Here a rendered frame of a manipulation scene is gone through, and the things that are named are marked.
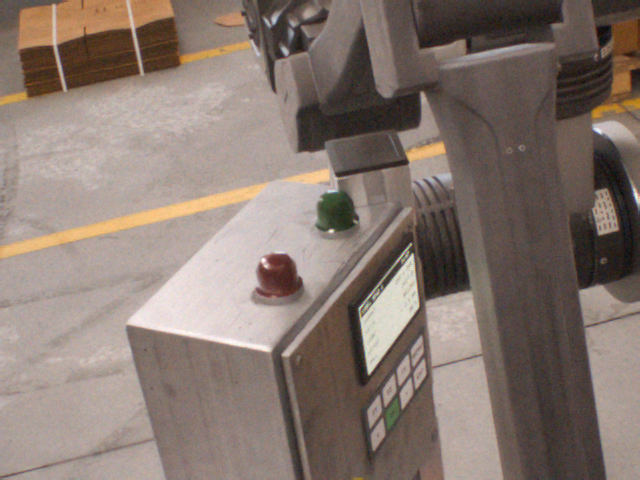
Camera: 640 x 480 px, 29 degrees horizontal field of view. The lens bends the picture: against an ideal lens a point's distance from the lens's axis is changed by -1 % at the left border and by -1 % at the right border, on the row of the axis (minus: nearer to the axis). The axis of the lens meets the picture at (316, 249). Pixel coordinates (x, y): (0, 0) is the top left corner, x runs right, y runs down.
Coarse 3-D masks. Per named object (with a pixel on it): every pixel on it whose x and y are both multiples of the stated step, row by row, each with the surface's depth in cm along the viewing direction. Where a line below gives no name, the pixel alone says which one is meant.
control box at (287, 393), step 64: (320, 192) 77; (256, 256) 72; (320, 256) 71; (384, 256) 73; (128, 320) 68; (192, 320) 67; (256, 320) 66; (320, 320) 66; (192, 384) 67; (256, 384) 65; (320, 384) 67; (192, 448) 70; (256, 448) 68; (320, 448) 68; (384, 448) 76
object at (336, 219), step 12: (324, 192) 73; (336, 192) 72; (324, 204) 72; (336, 204) 71; (348, 204) 72; (324, 216) 72; (336, 216) 71; (348, 216) 72; (324, 228) 72; (336, 228) 72; (348, 228) 72
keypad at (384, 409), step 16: (416, 336) 78; (416, 352) 78; (400, 368) 76; (416, 368) 79; (384, 384) 75; (400, 384) 77; (416, 384) 79; (368, 400) 73; (384, 400) 75; (400, 400) 77; (368, 416) 73; (384, 416) 75; (400, 416) 77; (368, 432) 73; (384, 432) 76; (368, 448) 74
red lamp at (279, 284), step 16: (272, 256) 67; (288, 256) 67; (256, 272) 67; (272, 272) 66; (288, 272) 66; (256, 288) 68; (272, 288) 67; (288, 288) 67; (304, 288) 68; (272, 304) 67
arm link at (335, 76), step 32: (352, 0) 79; (416, 0) 60; (448, 0) 60; (480, 0) 61; (512, 0) 61; (544, 0) 62; (352, 32) 82; (448, 32) 62; (480, 32) 62; (288, 64) 95; (320, 64) 93; (352, 64) 86; (288, 96) 98; (320, 96) 94; (352, 96) 92; (416, 96) 98; (288, 128) 102; (320, 128) 98; (416, 128) 102
